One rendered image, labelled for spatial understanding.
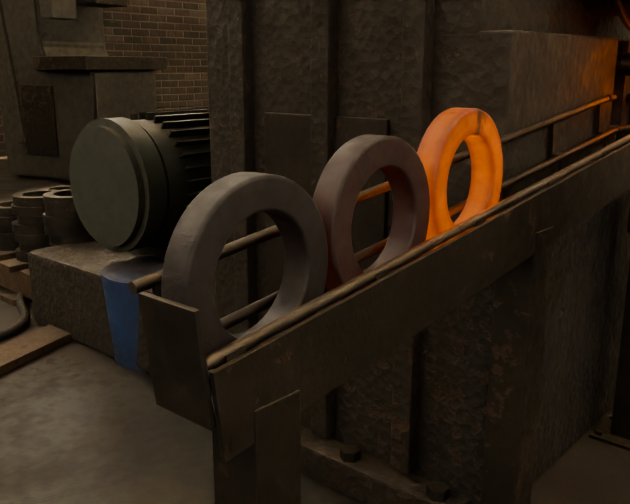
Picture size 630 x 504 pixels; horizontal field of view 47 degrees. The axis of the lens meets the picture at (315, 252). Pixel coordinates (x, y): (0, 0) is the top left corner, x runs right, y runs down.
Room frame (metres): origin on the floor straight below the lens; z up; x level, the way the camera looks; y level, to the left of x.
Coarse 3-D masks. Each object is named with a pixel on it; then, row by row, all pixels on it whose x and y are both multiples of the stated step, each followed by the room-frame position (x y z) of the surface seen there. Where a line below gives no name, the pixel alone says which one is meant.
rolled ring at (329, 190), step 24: (360, 144) 0.73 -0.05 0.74; (384, 144) 0.75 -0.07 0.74; (408, 144) 0.78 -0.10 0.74; (336, 168) 0.71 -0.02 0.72; (360, 168) 0.72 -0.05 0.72; (384, 168) 0.78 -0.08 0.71; (408, 168) 0.78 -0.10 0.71; (336, 192) 0.69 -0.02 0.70; (408, 192) 0.80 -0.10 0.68; (336, 216) 0.69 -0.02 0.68; (408, 216) 0.80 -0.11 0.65; (336, 240) 0.69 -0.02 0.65; (408, 240) 0.79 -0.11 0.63; (336, 264) 0.69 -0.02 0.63; (360, 288) 0.72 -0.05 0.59
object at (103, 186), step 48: (96, 144) 2.01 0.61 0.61; (144, 144) 1.95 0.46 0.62; (192, 144) 2.07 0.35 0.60; (96, 192) 2.02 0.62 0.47; (144, 192) 1.91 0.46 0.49; (192, 192) 2.01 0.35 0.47; (96, 240) 2.04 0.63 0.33; (144, 240) 1.95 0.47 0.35; (48, 288) 2.15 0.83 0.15; (96, 288) 1.97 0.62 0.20; (96, 336) 1.98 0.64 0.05; (144, 336) 1.82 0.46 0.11
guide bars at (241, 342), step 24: (576, 168) 1.09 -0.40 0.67; (528, 192) 0.97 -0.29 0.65; (480, 216) 0.87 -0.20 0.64; (432, 240) 0.79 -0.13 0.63; (384, 264) 0.73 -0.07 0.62; (336, 288) 0.67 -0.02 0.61; (288, 312) 0.62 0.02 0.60; (312, 312) 0.63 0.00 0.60; (264, 336) 0.59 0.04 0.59; (216, 360) 0.55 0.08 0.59
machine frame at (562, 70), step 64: (256, 0) 1.48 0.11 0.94; (320, 0) 1.34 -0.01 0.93; (384, 0) 1.28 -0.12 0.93; (448, 0) 1.20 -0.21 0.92; (512, 0) 1.24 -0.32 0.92; (576, 0) 1.43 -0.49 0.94; (256, 64) 1.48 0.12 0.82; (320, 64) 1.34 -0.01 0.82; (384, 64) 1.28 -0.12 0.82; (448, 64) 1.20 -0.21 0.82; (512, 64) 1.13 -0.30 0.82; (576, 64) 1.31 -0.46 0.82; (256, 128) 1.49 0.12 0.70; (320, 128) 1.34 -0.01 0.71; (384, 128) 1.26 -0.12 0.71; (512, 128) 1.14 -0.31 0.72; (576, 128) 1.33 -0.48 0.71; (448, 192) 1.19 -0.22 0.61; (512, 192) 1.15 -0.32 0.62; (256, 256) 1.49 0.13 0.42; (576, 256) 1.38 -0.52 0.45; (256, 320) 1.49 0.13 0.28; (448, 320) 1.18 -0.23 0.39; (576, 320) 1.40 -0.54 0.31; (384, 384) 1.27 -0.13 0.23; (448, 384) 1.18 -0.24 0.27; (576, 384) 1.43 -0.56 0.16; (320, 448) 1.31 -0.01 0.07; (384, 448) 1.27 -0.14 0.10; (448, 448) 1.17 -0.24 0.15
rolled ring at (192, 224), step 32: (224, 192) 0.59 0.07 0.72; (256, 192) 0.61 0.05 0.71; (288, 192) 0.64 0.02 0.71; (192, 224) 0.57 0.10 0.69; (224, 224) 0.58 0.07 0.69; (288, 224) 0.66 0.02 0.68; (320, 224) 0.68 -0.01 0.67; (192, 256) 0.55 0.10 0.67; (288, 256) 0.68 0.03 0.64; (320, 256) 0.68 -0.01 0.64; (192, 288) 0.55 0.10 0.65; (288, 288) 0.67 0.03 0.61; (320, 288) 0.68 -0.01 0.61
